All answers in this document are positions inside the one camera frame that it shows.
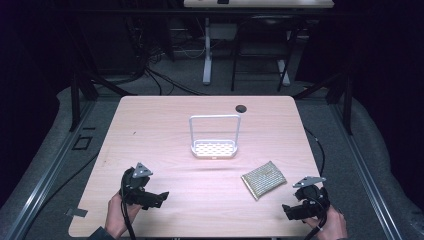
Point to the person's left hand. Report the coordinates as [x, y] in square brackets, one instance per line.
[117, 216]

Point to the aluminium floor rail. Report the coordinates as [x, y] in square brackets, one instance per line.
[50, 166]
[363, 170]

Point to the person's right hand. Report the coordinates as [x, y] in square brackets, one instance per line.
[330, 226]

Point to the yellow grey mesh sponge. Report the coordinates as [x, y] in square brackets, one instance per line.
[264, 180]

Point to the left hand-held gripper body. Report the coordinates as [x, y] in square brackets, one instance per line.
[138, 186]

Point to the black metal chair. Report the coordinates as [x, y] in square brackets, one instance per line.
[263, 50]

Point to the white desk with white legs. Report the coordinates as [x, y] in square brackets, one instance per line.
[207, 50]

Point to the grey tape strip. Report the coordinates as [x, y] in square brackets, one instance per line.
[76, 212]

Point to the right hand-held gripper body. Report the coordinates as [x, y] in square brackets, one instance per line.
[311, 200]

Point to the black metal stand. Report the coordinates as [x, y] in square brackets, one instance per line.
[343, 96]
[83, 90]

